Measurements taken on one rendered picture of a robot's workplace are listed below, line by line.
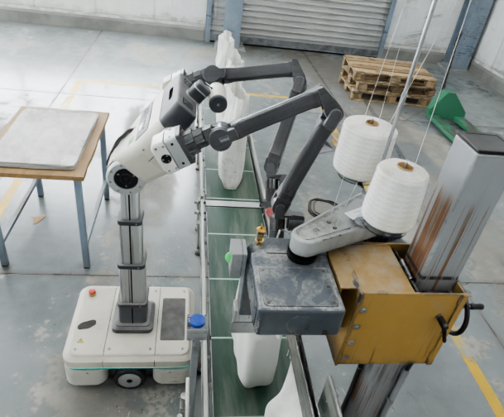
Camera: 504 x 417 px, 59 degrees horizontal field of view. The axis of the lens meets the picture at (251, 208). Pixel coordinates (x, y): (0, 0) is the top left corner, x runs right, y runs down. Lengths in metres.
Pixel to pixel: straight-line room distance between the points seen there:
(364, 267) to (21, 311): 2.23
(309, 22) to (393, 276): 7.77
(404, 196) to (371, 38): 8.25
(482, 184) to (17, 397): 2.31
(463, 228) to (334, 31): 7.91
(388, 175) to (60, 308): 2.34
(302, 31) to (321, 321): 7.96
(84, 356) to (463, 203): 1.87
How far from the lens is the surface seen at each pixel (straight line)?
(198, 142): 1.52
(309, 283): 1.26
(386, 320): 1.40
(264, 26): 8.78
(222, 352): 2.27
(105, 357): 2.44
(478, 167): 1.23
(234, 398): 2.14
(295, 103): 1.50
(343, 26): 9.09
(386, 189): 1.14
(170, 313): 2.58
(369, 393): 1.81
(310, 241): 1.27
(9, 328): 3.01
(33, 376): 2.76
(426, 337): 1.52
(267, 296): 1.19
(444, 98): 6.83
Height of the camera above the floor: 2.18
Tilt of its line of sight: 34 degrees down
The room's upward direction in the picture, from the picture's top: 9 degrees clockwise
